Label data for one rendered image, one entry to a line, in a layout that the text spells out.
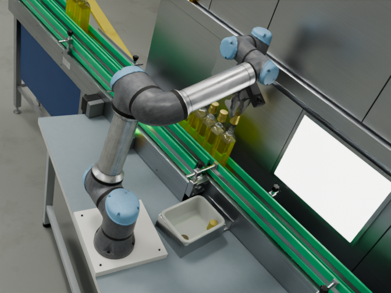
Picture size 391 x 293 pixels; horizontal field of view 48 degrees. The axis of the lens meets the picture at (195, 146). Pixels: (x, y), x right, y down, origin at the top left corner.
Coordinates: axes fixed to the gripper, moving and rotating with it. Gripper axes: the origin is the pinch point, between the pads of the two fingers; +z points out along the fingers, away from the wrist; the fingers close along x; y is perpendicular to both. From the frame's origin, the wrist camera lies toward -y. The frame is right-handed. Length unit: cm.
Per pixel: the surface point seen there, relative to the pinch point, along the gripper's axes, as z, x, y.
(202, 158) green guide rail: 24.0, 6.7, 3.6
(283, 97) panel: -11.9, -12.6, -8.3
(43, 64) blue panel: 52, 25, 132
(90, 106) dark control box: 34, 29, 63
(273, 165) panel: 16.5, -13.8, -17.0
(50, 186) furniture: 83, 47, 62
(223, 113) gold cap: 2.2, 1.7, 5.1
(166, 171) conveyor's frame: 36.2, 16.7, 12.1
